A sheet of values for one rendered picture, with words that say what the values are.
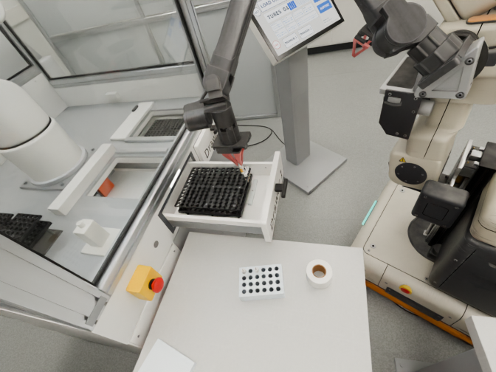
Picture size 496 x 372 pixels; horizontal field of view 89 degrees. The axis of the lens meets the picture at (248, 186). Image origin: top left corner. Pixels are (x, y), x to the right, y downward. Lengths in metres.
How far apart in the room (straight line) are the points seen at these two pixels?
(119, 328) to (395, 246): 1.18
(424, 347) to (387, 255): 0.44
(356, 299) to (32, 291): 0.71
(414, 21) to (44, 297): 0.89
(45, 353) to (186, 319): 1.42
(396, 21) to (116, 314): 0.92
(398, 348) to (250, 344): 0.95
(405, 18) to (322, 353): 0.76
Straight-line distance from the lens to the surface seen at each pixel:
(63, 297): 0.66
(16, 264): 0.58
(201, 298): 0.84
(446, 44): 0.72
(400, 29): 0.69
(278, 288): 0.77
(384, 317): 1.59
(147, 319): 0.89
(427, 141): 1.01
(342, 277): 0.80
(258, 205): 0.84
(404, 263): 1.41
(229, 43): 0.70
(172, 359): 0.81
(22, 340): 2.32
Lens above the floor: 1.50
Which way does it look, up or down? 47 degrees down
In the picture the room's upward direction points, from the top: 17 degrees counter-clockwise
